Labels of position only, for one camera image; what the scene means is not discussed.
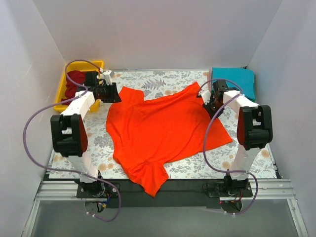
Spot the orange t shirt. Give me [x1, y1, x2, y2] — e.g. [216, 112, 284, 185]
[106, 82, 232, 197]

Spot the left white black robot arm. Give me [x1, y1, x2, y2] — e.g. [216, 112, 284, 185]
[50, 70, 121, 198]

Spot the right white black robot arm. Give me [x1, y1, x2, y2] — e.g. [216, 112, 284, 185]
[197, 79, 273, 198]

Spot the folded pink t shirt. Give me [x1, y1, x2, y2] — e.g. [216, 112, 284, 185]
[207, 69, 212, 92]

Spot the folded teal t shirt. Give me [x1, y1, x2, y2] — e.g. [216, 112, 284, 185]
[212, 68, 256, 99]

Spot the dark red t shirt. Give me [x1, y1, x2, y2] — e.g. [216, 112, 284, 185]
[61, 70, 85, 101]

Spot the yellow plastic bin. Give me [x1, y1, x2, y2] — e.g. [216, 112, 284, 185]
[55, 60, 104, 103]

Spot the floral patterned table mat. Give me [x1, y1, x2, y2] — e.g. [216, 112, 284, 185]
[48, 71, 277, 179]

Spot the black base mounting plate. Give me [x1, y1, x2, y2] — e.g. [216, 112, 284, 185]
[75, 179, 253, 213]

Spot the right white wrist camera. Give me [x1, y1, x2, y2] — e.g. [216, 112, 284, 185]
[197, 90, 212, 104]

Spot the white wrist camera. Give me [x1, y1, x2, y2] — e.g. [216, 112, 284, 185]
[98, 70, 114, 85]
[197, 90, 212, 104]

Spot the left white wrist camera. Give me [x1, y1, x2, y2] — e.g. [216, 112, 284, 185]
[98, 70, 114, 85]

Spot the aluminium frame rail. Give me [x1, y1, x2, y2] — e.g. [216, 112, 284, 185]
[22, 179, 308, 237]

